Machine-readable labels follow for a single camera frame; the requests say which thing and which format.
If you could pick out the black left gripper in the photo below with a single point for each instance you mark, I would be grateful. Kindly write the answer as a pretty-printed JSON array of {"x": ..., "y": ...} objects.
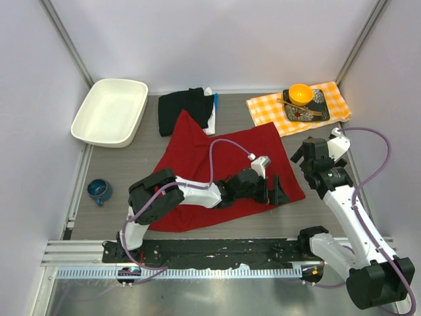
[{"x": 274, "y": 197}]

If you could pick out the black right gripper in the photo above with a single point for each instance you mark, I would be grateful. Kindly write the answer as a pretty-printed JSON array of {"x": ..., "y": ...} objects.
[{"x": 298, "y": 155}]

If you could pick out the red t-shirt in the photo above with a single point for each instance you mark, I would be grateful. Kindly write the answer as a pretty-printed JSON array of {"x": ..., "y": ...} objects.
[{"x": 195, "y": 156}]

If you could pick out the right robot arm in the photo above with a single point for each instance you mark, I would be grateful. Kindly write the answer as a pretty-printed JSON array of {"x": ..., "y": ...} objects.
[{"x": 373, "y": 273}]

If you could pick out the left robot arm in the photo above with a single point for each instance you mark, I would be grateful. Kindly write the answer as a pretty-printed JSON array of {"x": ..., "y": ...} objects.
[{"x": 155, "y": 196}]

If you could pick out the black floral plate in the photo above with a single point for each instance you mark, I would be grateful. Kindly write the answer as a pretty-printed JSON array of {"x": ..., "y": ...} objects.
[{"x": 317, "y": 104}]

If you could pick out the wooden chopstick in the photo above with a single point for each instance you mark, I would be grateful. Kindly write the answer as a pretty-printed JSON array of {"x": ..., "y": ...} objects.
[{"x": 311, "y": 112}]

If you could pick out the yellow checkered cloth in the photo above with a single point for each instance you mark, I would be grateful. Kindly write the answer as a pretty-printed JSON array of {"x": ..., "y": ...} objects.
[{"x": 268, "y": 108}]

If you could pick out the orange bowl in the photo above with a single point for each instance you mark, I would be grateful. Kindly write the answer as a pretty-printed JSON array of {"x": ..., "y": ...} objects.
[{"x": 300, "y": 94}]

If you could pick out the folded white t-shirt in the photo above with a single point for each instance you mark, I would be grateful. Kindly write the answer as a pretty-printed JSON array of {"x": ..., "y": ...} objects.
[{"x": 210, "y": 130}]

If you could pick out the folded blue t-shirt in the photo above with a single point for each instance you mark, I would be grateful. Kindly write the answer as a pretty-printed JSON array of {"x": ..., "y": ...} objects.
[{"x": 216, "y": 101}]

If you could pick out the folded black t-shirt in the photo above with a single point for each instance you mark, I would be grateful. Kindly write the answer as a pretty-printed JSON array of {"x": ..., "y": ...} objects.
[{"x": 198, "y": 103}]

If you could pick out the blue ceramic mug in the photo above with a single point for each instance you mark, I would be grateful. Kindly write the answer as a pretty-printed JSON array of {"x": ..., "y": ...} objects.
[{"x": 100, "y": 191}]

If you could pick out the white rectangular tray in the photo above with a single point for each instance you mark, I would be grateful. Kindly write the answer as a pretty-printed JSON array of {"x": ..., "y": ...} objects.
[{"x": 111, "y": 113}]

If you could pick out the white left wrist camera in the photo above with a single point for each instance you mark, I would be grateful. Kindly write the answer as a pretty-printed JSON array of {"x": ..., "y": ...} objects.
[{"x": 258, "y": 165}]

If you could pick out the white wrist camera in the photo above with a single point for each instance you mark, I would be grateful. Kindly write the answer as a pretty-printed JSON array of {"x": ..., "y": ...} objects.
[
  {"x": 258, "y": 165},
  {"x": 338, "y": 144}
]

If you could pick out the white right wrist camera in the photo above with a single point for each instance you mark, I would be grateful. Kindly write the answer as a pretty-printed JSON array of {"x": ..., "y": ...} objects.
[{"x": 338, "y": 144}]

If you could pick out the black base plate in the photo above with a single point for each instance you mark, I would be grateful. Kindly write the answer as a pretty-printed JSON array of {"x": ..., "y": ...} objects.
[{"x": 222, "y": 254}]

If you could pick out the perforated cable rail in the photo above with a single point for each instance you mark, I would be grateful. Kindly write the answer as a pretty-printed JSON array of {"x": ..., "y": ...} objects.
[{"x": 111, "y": 272}]

